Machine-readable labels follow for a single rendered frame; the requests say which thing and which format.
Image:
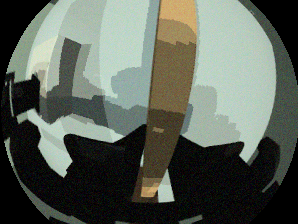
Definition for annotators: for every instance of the long wooden rail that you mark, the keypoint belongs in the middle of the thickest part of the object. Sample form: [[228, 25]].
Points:
[[172, 73]]

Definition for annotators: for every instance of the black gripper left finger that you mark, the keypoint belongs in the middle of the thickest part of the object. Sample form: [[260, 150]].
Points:
[[123, 156]]

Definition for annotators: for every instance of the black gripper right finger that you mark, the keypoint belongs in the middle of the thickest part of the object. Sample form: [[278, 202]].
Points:
[[190, 161]]

